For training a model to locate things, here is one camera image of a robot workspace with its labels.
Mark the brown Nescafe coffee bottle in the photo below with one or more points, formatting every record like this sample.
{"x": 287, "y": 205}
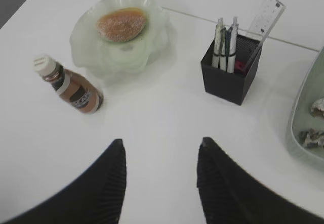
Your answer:
{"x": 71, "y": 87}

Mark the golden bread roll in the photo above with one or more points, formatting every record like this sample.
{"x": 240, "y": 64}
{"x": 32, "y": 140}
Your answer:
{"x": 122, "y": 25}

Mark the large paper ball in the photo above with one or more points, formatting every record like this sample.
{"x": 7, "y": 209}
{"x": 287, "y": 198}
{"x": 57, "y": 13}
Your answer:
{"x": 317, "y": 108}

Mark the clear plastic ruler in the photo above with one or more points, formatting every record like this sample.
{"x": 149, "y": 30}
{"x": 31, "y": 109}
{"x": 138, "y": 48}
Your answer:
{"x": 266, "y": 18}

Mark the blue patterned pen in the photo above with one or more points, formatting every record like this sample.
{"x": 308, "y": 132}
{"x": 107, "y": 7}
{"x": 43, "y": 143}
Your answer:
{"x": 222, "y": 62}

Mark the small paper ball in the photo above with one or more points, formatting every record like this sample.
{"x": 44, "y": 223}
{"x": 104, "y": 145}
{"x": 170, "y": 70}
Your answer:
{"x": 311, "y": 138}

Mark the translucent green wavy plate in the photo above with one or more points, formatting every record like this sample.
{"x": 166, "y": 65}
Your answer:
{"x": 90, "y": 51}

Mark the yellow grip pen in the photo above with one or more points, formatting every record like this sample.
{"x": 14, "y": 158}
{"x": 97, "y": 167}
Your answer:
{"x": 217, "y": 43}

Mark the white grey pen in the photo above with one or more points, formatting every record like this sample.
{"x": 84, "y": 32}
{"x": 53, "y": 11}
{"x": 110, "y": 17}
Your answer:
{"x": 232, "y": 45}

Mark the pink pencil sharpener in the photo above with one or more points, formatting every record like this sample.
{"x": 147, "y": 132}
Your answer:
{"x": 239, "y": 66}

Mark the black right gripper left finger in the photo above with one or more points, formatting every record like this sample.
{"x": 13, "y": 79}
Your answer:
{"x": 96, "y": 196}

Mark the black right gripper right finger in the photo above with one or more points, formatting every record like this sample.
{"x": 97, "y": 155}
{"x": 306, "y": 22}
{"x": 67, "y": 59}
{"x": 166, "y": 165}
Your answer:
{"x": 229, "y": 194}

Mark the black mesh pen holder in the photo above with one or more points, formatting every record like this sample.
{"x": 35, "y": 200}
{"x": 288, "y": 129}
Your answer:
{"x": 232, "y": 87}

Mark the green plastic woven basket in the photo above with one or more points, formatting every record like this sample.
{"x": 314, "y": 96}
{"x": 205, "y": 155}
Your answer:
{"x": 301, "y": 119}

